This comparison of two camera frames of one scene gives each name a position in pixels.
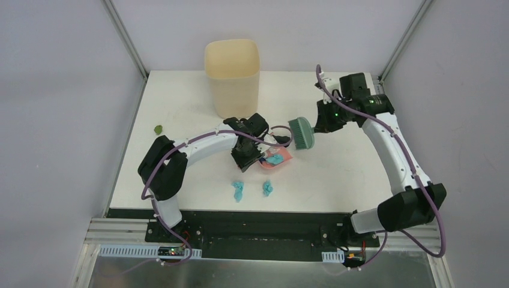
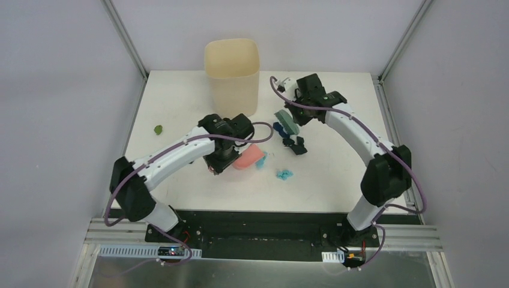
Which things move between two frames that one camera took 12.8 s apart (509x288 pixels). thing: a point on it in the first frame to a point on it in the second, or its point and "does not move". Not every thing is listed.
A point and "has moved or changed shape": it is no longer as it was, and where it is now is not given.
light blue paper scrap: [275, 159] to [284, 174]
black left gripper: [246, 159] to [222, 162]
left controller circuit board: [171, 251] does not move
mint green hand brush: [303, 133] to [287, 122]
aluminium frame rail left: [125, 36] does not move
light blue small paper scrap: [268, 188] to [260, 164]
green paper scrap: [158, 129] does not move
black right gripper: [324, 124] to [301, 120]
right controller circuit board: [355, 258] does not move
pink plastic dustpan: [287, 156] has moved or changed shape
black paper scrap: [281, 139] to [299, 149]
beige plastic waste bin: [233, 67] does not move
